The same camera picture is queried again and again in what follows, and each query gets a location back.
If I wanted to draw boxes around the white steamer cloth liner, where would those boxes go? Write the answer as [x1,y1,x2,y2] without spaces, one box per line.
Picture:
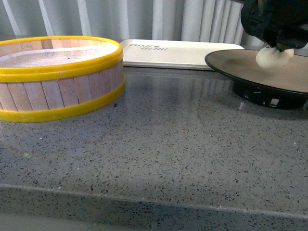
[0,46,104,68]

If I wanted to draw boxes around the white rectangular tray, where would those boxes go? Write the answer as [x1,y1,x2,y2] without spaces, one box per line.
[120,39,243,71]

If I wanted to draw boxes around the brown plate with black rim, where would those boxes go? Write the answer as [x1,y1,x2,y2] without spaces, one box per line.
[205,50,308,110]

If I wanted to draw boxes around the white steamed bun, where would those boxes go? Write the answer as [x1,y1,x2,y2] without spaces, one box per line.
[256,45,295,69]

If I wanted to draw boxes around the wooden steamer basket, yellow rims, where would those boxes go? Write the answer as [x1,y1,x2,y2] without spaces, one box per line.
[0,36,125,123]

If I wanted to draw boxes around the grey pleated curtain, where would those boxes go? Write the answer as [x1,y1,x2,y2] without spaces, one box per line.
[0,0,263,47]

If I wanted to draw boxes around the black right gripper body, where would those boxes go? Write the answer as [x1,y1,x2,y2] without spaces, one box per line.
[241,0,308,51]

